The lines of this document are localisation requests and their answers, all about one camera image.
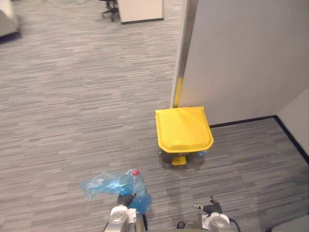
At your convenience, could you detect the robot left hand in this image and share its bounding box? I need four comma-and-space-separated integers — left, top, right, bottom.
117, 193, 138, 206

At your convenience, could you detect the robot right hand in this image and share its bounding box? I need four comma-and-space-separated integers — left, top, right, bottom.
194, 196, 223, 215

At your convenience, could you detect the blue plastic trash bag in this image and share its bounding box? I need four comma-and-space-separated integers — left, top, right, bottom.
80, 169, 153, 214

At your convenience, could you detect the clear bottle with red cap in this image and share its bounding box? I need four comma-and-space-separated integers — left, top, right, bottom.
130, 169, 148, 197

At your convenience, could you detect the yellow lid pedal trash can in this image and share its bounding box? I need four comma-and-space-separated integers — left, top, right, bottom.
154, 106, 214, 167

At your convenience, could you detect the white cabinet with dark base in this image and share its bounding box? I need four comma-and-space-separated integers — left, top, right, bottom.
117, 0, 165, 25

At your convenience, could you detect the white sofa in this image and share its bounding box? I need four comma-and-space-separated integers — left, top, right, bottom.
0, 0, 21, 41

